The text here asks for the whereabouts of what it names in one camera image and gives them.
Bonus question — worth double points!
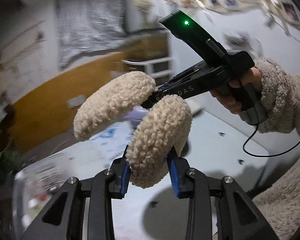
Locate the beige fluffy earmuffs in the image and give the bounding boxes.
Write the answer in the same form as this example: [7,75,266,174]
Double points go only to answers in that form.
[73,71,192,189]

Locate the purple plush toy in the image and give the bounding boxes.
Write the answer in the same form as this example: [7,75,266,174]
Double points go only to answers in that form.
[122,106,148,121]

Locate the beige fleece sleeve forearm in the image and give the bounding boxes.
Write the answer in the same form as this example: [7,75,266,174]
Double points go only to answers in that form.
[255,57,300,136]

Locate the person right hand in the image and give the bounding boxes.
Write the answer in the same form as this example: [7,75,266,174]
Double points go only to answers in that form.
[210,67,262,115]

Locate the clear plastic storage bin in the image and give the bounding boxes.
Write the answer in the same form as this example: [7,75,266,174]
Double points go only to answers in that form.
[12,153,69,239]

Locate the white drawer cabinet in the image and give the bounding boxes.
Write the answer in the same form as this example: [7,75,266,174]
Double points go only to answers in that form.
[121,57,173,79]

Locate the glass fish tank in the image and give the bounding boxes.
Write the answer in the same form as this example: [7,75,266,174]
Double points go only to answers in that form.
[122,31,169,62]

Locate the white blue printed package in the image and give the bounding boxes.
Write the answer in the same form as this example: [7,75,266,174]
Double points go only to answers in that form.
[89,121,135,145]

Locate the dried flowers vase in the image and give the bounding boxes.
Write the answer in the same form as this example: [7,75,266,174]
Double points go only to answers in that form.
[133,0,153,29]

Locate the silver foil sheet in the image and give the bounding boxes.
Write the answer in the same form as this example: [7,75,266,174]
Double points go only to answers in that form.
[56,0,127,69]

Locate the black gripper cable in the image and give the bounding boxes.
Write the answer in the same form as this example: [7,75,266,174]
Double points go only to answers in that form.
[242,123,300,158]

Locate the white wall power socket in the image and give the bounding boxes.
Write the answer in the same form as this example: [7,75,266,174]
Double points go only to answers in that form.
[66,95,86,109]

